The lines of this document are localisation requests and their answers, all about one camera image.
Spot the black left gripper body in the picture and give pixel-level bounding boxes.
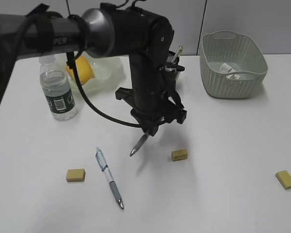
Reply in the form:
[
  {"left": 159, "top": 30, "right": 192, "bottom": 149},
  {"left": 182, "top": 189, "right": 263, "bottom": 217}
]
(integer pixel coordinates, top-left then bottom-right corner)
[{"left": 115, "top": 70, "right": 186, "bottom": 125}]

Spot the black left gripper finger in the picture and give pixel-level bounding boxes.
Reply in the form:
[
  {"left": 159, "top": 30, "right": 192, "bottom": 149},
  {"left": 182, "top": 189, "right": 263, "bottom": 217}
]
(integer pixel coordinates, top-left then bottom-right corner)
[
  {"left": 149, "top": 123, "right": 159, "bottom": 136},
  {"left": 139, "top": 121, "right": 152, "bottom": 135}
]

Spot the grey and white pen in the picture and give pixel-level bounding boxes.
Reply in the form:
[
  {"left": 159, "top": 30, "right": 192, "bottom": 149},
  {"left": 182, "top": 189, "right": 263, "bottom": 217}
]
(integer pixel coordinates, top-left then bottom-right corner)
[{"left": 129, "top": 132, "right": 149, "bottom": 157}]

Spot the blue and white pen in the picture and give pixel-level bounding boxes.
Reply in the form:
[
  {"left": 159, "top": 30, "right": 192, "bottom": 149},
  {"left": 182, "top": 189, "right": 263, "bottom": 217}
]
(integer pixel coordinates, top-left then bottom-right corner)
[{"left": 95, "top": 147, "right": 124, "bottom": 210}]

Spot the beige and white pen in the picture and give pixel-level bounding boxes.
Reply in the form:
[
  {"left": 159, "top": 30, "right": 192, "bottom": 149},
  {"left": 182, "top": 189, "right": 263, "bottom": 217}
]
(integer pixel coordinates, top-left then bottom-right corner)
[{"left": 171, "top": 44, "right": 184, "bottom": 64}]

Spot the yellow mango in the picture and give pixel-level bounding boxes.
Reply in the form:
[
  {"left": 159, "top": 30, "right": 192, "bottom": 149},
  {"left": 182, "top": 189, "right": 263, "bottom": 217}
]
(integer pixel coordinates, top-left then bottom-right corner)
[{"left": 75, "top": 55, "right": 94, "bottom": 85}]

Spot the white waste paper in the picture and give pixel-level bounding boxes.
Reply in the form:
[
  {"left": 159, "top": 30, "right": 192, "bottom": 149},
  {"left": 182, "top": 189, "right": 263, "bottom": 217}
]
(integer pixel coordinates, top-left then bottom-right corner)
[{"left": 219, "top": 63, "right": 241, "bottom": 80}]

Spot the yellow eraser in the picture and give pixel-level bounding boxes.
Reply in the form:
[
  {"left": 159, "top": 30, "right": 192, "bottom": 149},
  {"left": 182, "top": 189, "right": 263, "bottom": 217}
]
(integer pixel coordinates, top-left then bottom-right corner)
[
  {"left": 171, "top": 149, "right": 188, "bottom": 162},
  {"left": 66, "top": 168, "right": 85, "bottom": 183},
  {"left": 275, "top": 170, "right": 291, "bottom": 190}
]

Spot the clear water bottle green label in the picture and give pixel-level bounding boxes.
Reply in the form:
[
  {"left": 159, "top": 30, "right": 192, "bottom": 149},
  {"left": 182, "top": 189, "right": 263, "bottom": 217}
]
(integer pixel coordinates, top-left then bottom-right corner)
[{"left": 39, "top": 55, "right": 78, "bottom": 121}]

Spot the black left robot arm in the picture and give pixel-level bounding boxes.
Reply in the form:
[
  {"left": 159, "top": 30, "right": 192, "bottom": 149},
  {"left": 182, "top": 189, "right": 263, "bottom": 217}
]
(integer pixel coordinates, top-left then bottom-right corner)
[{"left": 0, "top": 3, "right": 187, "bottom": 135}]

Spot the black mesh pen holder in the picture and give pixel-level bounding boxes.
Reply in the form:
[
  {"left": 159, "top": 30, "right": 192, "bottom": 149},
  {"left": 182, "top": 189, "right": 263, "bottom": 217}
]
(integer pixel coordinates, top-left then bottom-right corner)
[{"left": 165, "top": 51, "right": 179, "bottom": 89}]

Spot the translucent green wavy plate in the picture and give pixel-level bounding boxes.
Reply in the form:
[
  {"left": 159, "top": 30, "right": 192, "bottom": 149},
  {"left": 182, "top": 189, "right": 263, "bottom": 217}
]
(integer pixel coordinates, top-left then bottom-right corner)
[{"left": 82, "top": 52, "right": 126, "bottom": 98}]

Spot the pale green woven basket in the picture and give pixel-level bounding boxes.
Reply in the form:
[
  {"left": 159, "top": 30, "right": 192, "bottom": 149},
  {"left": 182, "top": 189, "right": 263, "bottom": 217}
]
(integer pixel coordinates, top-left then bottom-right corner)
[{"left": 200, "top": 30, "right": 268, "bottom": 99}]

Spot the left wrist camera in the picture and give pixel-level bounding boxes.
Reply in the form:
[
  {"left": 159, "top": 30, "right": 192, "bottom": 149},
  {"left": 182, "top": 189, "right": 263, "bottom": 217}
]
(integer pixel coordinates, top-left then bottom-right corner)
[{"left": 162, "top": 63, "right": 185, "bottom": 81}]

